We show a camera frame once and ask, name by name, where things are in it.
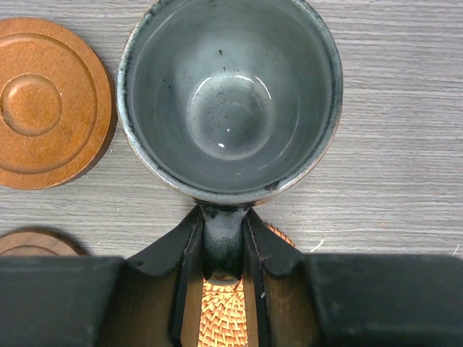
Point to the light wooden coaster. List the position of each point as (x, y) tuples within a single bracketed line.
[(223, 316)]

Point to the dark walnut coaster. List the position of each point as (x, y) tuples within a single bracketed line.
[(40, 241)]

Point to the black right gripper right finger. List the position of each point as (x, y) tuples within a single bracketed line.
[(279, 308)]

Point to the dark brown ringed coaster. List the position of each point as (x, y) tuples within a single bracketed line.
[(57, 105)]

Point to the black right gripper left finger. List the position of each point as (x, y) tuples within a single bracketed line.
[(166, 288)]

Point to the grey mug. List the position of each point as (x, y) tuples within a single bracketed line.
[(229, 103)]

